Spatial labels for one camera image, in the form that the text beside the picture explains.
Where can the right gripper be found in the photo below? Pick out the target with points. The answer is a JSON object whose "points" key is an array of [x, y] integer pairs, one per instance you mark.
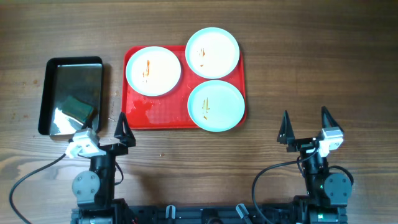
{"points": [[286, 135]]}

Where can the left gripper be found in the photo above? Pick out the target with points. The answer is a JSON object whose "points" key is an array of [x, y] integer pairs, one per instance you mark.
{"points": [[125, 139]]}

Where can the green yellow sponge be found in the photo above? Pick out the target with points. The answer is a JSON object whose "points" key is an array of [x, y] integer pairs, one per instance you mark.
{"points": [[76, 109]]}

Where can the white plate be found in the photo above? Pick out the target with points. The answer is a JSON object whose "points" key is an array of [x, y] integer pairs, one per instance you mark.
{"points": [[216, 106], [153, 71], [212, 53]]}

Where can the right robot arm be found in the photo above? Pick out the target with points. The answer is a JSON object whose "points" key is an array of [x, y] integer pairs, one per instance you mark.
{"points": [[328, 187]]}

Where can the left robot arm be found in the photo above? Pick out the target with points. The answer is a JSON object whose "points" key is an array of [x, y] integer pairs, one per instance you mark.
{"points": [[94, 188]]}

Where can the red plastic tray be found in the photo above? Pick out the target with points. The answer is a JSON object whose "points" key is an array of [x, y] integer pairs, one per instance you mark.
{"points": [[169, 111]]}

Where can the black water basin tray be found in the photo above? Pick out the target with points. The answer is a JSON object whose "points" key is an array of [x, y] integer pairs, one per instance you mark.
{"points": [[80, 77]]}

